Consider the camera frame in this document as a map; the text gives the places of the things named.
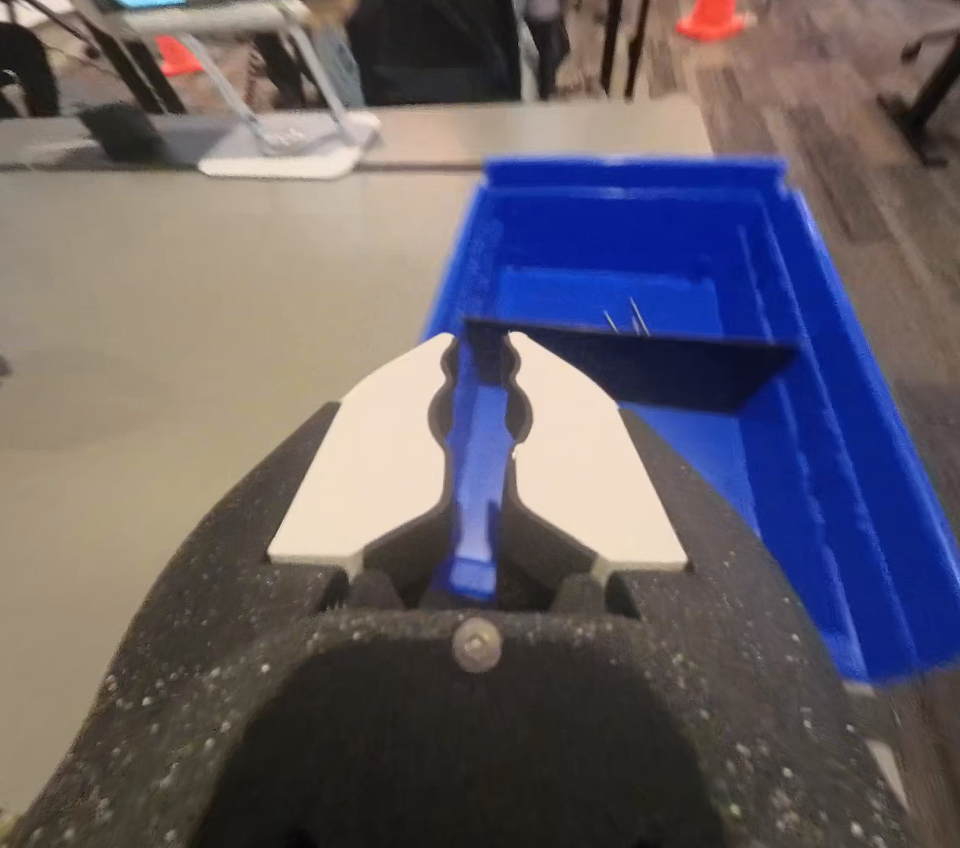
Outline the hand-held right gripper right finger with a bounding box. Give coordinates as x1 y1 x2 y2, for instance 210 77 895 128
504 330 690 583

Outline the small orange traffic cone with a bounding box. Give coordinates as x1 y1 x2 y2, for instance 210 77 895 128
153 34 205 78

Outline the blue plastic bin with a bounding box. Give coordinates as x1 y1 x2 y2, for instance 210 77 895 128
423 156 960 688

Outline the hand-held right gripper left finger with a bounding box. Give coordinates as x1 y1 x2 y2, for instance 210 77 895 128
267 332 460 575

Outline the black charger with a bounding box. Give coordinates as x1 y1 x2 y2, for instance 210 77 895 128
78 104 168 164

